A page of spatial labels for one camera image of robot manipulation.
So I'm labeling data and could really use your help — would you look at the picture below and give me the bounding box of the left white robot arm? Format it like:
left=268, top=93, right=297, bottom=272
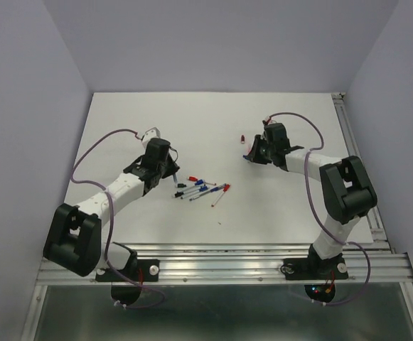
left=43, top=138, right=179, bottom=277

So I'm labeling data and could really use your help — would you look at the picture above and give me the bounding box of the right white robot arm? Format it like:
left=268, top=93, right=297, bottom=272
left=245, top=123, right=377, bottom=281

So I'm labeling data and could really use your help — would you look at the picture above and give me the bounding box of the blue gel pen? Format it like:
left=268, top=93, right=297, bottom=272
left=181, top=183, right=226, bottom=201

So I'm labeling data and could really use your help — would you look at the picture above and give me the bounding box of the white marker black cap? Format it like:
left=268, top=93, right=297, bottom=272
left=172, top=186, right=208, bottom=199

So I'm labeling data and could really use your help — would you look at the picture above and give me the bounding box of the white marker red cap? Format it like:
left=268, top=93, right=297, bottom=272
left=211, top=183, right=230, bottom=207

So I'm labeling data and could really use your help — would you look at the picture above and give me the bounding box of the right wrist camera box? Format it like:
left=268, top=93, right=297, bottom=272
left=262, top=117, right=275, bottom=126

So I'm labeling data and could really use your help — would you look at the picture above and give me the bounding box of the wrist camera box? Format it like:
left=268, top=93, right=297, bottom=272
left=262, top=117, right=275, bottom=126
left=141, top=127, right=161, bottom=148

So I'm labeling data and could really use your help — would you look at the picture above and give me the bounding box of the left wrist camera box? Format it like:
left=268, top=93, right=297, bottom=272
left=141, top=127, right=161, bottom=148

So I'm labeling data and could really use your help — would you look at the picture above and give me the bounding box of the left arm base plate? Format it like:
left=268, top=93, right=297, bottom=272
left=95, top=258, right=160, bottom=283

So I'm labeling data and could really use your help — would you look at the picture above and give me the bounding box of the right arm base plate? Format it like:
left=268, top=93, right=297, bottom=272
left=280, top=257, right=348, bottom=281

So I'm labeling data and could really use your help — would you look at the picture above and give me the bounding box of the aluminium right rail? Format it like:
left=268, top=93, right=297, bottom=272
left=332, top=93, right=392, bottom=252

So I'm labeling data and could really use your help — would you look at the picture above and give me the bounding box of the aluminium rail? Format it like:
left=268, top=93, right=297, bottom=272
left=332, top=93, right=392, bottom=252
left=35, top=243, right=413, bottom=285

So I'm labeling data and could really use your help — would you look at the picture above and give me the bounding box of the aluminium front rail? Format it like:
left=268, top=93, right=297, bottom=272
left=35, top=243, right=413, bottom=285

